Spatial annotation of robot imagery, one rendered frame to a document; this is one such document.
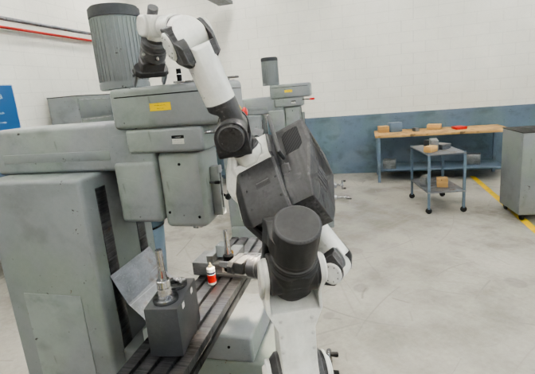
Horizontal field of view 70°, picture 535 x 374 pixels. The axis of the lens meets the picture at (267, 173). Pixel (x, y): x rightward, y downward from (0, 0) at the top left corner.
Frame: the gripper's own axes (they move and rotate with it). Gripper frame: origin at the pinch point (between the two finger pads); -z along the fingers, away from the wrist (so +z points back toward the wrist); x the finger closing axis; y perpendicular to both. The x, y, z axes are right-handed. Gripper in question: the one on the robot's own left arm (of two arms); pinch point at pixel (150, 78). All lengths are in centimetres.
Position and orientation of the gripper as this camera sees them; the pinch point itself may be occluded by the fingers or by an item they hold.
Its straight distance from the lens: 151.7
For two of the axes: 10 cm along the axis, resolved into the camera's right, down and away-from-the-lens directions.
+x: 8.4, -2.0, 5.1
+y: -4.3, -8.1, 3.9
